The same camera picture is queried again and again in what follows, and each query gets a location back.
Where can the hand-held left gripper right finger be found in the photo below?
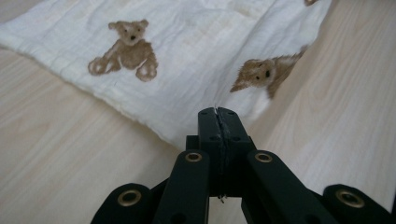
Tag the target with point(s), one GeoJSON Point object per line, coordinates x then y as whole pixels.
{"type": "Point", "coordinates": [236, 140]}

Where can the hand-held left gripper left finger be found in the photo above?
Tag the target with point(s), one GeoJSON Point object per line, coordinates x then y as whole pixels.
{"type": "Point", "coordinates": [210, 137]}

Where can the cream cloth with bear print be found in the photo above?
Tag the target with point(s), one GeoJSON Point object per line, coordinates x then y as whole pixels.
{"type": "Point", "coordinates": [193, 46]}

